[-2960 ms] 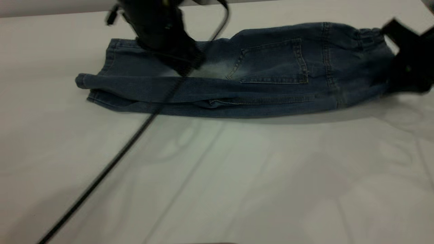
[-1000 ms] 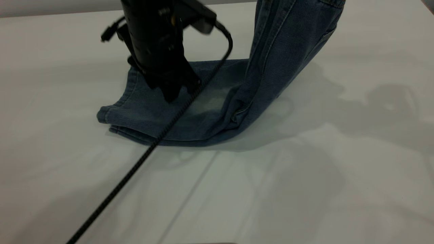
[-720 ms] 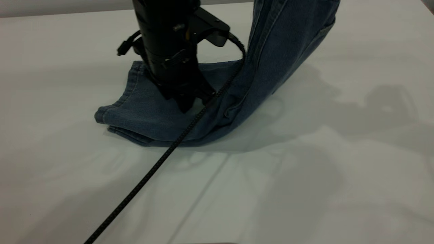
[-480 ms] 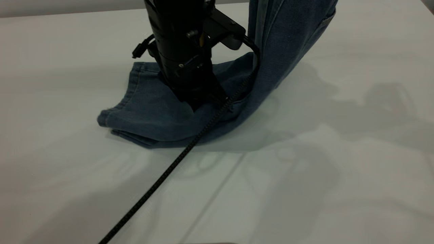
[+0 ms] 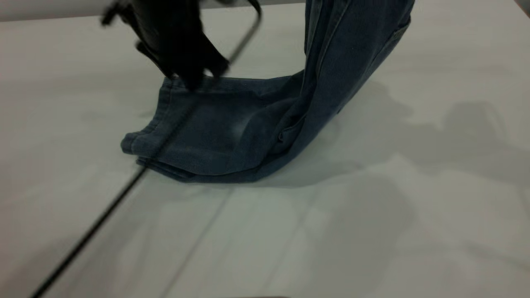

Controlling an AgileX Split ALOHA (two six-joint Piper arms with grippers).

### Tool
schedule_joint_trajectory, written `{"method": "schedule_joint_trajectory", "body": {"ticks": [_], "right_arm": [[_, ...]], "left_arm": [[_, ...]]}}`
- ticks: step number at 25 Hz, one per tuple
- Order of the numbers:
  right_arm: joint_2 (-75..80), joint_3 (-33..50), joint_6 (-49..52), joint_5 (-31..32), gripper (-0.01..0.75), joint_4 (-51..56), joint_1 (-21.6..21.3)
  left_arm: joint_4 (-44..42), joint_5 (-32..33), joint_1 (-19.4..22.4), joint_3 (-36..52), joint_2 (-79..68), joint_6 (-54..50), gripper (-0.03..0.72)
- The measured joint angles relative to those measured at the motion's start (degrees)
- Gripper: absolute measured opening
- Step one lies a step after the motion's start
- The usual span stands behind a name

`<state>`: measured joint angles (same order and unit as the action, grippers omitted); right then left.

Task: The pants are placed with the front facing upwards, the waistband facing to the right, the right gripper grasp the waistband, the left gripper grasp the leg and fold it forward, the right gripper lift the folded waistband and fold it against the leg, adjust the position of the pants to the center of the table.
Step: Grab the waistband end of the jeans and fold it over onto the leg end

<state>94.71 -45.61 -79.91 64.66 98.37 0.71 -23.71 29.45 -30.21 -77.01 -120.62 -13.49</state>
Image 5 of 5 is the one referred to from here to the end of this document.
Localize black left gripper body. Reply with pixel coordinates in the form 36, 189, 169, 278
137, 23, 230, 79

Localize blue denim pants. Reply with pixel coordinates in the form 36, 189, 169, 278
120, 0, 416, 184

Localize black cable with USB plug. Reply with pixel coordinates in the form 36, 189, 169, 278
101, 1, 127, 26

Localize black braided cable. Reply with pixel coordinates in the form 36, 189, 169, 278
31, 0, 263, 298

